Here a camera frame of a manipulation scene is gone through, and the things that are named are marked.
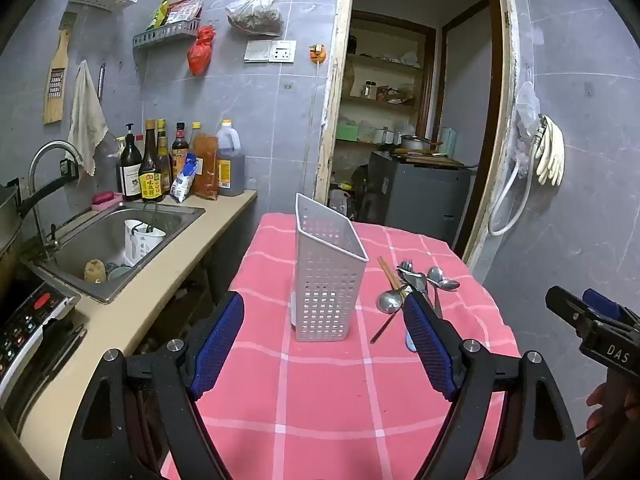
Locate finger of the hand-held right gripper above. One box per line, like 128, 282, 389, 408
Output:
545, 286, 599, 333
581, 288, 640, 328

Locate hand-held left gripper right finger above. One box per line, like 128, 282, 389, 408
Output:
402, 293, 585, 480

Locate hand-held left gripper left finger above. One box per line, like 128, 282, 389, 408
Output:
59, 290, 246, 480

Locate wooden chopstick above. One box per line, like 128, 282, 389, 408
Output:
377, 256, 405, 292
381, 256, 408, 291

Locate white perforated utensil holder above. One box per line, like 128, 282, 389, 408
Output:
291, 192, 370, 343

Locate person's right hand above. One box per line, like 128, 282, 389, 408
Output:
586, 384, 610, 434

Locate beige kitchen counter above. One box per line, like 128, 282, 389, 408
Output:
20, 187, 258, 476

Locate pink checked tablecloth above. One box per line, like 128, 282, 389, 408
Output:
160, 212, 521, 480

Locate white drainer cup in sink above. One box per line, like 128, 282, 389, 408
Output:
123, 219, 167, 267

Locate cream rubber gloves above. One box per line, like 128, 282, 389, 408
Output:
536, 115, 565, 187

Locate grey cabinet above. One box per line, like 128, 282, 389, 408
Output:
367, 151, 476, 246

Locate steel sink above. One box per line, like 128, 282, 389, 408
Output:
30, 200, 207, 305

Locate blue white bag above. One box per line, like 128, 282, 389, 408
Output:
170, 154, 198, 203

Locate yellow label sauce bottle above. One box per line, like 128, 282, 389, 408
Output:
138, 120, 163, 203

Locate dark oil jug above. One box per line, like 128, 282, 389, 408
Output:
216, 120, 246, 197

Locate pink soap box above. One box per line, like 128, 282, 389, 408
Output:
91, 191, 123, 211

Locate black induction cooker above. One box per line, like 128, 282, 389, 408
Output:
0, 280, 88, 411

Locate wooden cutting board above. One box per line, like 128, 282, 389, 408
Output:
395, 152, 466, 168

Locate dark pump bottle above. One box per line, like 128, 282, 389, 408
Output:
116, 123, 143, 202

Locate red label sauce bottle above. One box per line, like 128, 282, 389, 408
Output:
171, 122, 191, 181

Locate clear hanging plastic bag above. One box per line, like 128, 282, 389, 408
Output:
512, 82, 542, 176

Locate steel pot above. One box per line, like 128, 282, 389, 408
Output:
400, 135, 443, 152

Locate steel faucet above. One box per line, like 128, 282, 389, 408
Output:
27, 140, 83, 261

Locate beige hanging towel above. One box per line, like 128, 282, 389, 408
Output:
67, 60, 108, 177

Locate wooden shelf unit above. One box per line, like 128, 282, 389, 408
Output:
340, 10, 436, 161

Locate red plastic bag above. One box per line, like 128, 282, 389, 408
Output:
187, 25, 217, 77

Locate wooden grater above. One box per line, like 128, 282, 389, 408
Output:
42, 12, 78, 125

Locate clear bag of dried goods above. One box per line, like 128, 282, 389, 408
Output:
225, 0, 285, 37

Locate green yellow packet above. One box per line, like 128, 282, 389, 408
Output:
146, 0, 171, 31

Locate red seasoning packets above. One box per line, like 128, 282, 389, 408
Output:
165, 0, 203, 25

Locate white hose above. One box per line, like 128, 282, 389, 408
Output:
487, 160, 535, 237

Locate thin white cord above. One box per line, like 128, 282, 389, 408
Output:
304, 62, 321, 196

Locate white wall switch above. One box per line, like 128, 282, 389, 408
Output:
244, 40, 273, 64

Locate white wall socket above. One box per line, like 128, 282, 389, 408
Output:
269, 40, 297, 64

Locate wooden door frame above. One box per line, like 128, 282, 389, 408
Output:
314, 0, 521, 266

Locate metal wall shelf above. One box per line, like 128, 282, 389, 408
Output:
132, 19, 202, 51

